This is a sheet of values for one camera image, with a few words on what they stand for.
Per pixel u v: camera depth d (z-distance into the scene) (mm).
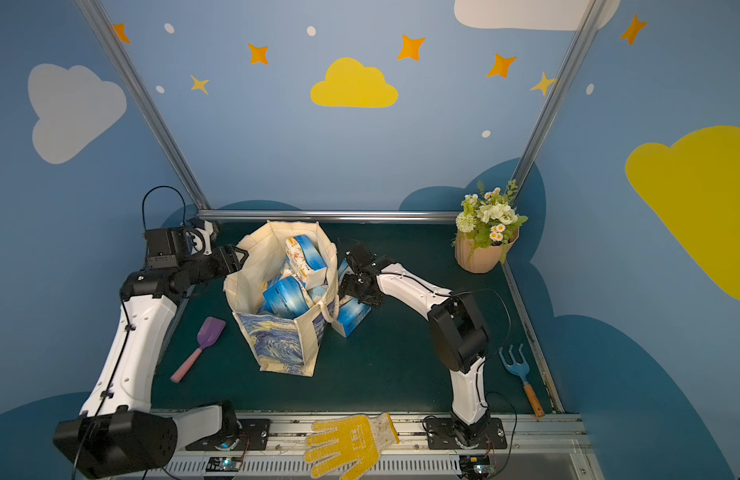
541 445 734
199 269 626
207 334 907
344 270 765
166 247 543
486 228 844
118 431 367
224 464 705
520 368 863
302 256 801
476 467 708
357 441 735
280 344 724
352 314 879
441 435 748
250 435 734
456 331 505
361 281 677
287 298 781
